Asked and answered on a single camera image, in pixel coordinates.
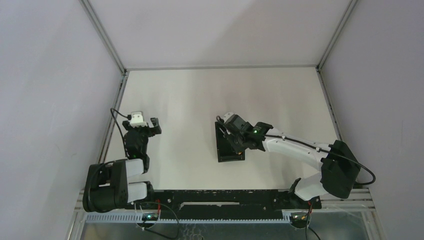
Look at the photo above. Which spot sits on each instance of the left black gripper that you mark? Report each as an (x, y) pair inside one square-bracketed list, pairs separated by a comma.
[(142, 129)]

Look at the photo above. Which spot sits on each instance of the aluminium frame rail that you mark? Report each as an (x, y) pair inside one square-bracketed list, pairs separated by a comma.
[(221, 67), (356, 208), (79, 216)]

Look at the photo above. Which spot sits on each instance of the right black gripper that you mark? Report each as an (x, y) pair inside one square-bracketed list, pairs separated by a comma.
[(230, 137)]

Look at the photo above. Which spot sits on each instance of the right controller board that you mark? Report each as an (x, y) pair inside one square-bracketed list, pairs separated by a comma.
[(300, 221)]

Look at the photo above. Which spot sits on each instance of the controller board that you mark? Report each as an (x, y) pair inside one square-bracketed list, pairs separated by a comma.
[(150, 217), (300, 221)]

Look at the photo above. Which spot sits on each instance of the back aluminium frame rail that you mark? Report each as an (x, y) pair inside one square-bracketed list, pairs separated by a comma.
[(221, 67)]

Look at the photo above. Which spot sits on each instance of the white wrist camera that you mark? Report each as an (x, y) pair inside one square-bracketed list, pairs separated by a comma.
[(227, 116), (137, 119)]

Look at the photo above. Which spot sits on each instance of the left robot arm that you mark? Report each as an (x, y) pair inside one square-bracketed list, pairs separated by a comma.
[(107, 184)]

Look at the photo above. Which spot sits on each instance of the black plastic bin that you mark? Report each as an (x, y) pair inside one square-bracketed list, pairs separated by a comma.
[(225, 152)]

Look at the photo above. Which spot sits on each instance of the left controller board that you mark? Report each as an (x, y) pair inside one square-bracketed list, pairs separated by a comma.
[(150, 217)]

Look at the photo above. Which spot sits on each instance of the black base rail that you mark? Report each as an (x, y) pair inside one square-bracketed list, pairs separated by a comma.
[(231, 203)]

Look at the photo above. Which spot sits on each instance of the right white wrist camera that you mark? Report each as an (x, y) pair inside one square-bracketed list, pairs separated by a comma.
[(227, 116)]

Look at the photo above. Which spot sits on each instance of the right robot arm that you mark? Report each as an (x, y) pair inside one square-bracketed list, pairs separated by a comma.
[(336, 166)]

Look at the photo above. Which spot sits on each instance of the left aluminium frame rail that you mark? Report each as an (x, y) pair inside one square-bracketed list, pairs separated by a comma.
[(79, 216)]

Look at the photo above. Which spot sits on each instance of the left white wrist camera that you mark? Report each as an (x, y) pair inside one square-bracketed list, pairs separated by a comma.
[(137, 119)]

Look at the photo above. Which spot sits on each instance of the white cable duct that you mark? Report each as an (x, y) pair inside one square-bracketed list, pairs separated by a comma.
[(132, 218)]

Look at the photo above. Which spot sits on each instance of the right aluminium frame rail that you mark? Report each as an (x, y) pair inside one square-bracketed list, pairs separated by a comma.
[(356, 208)]

